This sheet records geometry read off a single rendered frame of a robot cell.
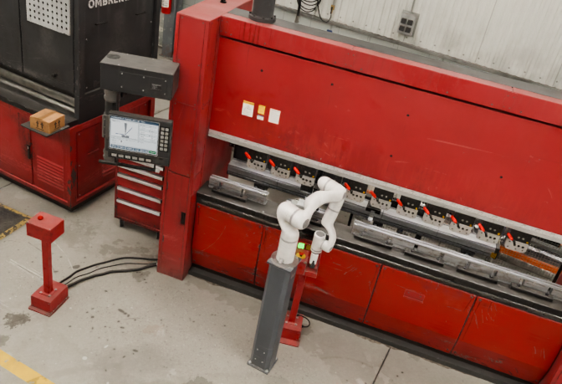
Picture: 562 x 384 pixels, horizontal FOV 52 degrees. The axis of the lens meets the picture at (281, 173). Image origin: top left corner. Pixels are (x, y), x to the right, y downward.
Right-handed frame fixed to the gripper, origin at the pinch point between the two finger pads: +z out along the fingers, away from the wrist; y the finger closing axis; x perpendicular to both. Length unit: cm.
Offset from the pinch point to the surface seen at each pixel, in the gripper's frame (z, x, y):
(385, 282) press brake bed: 15, 59, -16
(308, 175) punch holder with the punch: -48, -18, -44
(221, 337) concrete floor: 73, -57, 26
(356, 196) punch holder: -43, 21, -39
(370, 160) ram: -76, 24, -41
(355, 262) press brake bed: 5.7, 33.0, -20.9
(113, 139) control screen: -64, -159, -12
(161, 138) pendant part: -71, -125, -16
